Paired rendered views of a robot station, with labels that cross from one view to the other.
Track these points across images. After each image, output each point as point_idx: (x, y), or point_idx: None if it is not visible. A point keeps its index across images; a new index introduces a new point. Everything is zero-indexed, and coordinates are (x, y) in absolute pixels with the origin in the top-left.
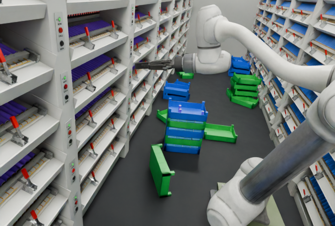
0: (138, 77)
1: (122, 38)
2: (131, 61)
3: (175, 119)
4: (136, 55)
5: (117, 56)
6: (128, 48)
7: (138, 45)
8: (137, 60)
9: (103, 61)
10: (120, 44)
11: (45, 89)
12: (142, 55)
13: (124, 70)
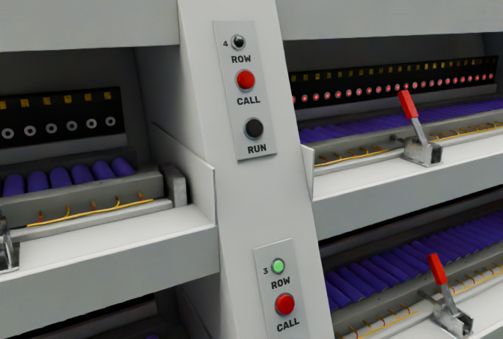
0: (486, 310)
1: None
2: (282, 183)
3: None
4: (412, 163)
5: (180, 160)
6: (194, 81)
7: (461, 118)
8: (407, 188)
9: (40, 187)
10: (63, 46)
11: None
12: (466, 160)
13: (180, 251)
